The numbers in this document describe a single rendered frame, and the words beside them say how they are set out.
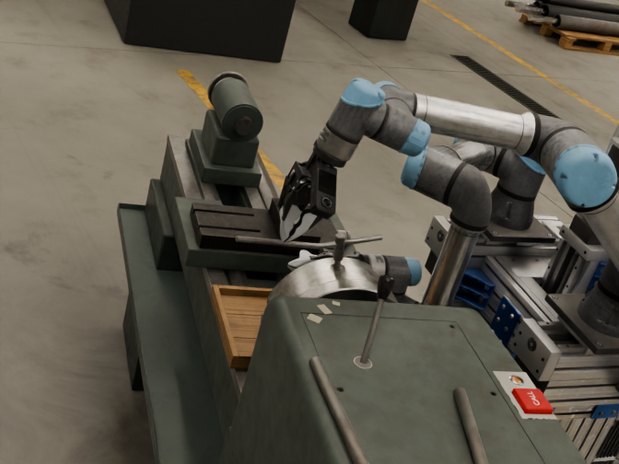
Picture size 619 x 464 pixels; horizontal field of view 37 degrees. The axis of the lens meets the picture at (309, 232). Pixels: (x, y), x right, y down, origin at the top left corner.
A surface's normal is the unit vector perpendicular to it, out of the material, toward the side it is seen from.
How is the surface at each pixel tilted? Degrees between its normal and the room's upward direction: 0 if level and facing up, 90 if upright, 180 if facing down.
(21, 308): 0
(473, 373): 0
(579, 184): 85
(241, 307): 0
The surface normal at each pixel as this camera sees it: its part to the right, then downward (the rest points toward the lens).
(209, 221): 0.25, -0.84
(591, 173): 0.04, 0.41
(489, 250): 0.34, 0.53
